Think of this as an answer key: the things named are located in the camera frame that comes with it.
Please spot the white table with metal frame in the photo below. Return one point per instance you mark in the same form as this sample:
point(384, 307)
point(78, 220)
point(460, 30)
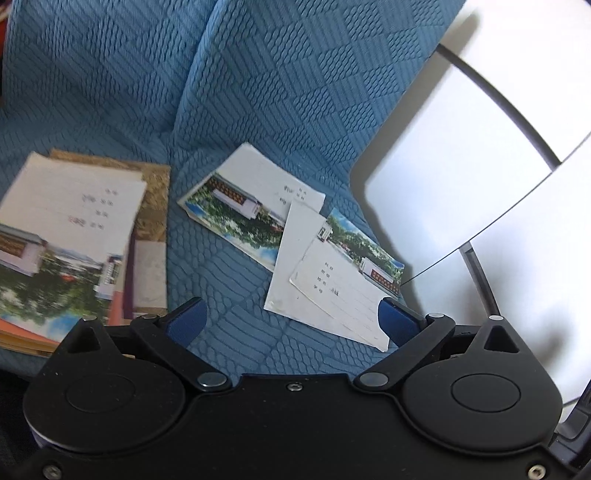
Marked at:
point(531, 254)

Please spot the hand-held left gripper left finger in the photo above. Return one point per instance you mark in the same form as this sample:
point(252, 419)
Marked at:
point(187, 323)

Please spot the purple cover book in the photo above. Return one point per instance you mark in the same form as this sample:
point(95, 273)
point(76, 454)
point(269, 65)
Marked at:
point(121, 309)

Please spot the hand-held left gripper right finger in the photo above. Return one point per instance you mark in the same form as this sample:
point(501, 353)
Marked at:
point(397, 323)

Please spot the white cover booklet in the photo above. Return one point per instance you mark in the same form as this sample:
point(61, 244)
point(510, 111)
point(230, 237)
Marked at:
point(291, 277)

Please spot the brown cover book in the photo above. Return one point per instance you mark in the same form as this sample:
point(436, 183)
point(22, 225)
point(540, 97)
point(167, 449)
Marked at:
point(154, 207)

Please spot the photo cover booklet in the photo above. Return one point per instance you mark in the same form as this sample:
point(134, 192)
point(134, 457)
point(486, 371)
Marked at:
point(258, 184)
point(337, 286)
point(69, 207)

